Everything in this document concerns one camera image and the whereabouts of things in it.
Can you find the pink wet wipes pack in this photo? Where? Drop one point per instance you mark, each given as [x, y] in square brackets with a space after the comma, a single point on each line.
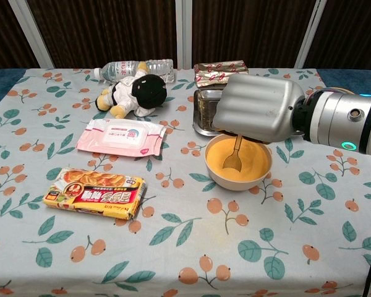
[120, 136]

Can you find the stainless steel tray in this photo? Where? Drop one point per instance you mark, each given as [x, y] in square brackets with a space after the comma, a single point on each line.
[205, 111]

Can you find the plush doll with black head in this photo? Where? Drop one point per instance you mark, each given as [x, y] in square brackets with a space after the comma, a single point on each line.
[142, 92]

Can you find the floral patterned tablecloth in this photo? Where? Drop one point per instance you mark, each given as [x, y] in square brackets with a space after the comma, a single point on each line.
[185, 241]

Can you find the dark brown curtain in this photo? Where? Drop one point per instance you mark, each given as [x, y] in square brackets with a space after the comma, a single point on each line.
[111, 31]

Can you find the beige bowl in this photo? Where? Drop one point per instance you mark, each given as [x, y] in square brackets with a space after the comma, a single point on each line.
[238, 182]

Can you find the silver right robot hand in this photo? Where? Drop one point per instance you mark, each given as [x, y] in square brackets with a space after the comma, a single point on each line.
[259, 108]

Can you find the gold foil packet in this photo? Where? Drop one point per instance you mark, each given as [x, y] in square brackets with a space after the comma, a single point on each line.
[213, 74]

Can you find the yellow curry box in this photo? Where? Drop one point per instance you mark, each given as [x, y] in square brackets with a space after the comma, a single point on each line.
[96, 193]

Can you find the white metal frame post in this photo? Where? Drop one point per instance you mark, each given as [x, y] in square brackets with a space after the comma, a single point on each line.
[307, 34]
[31, 34]
[184, 31]

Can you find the clear plastic water bottle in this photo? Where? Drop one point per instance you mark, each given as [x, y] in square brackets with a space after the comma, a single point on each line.
[119, 70]

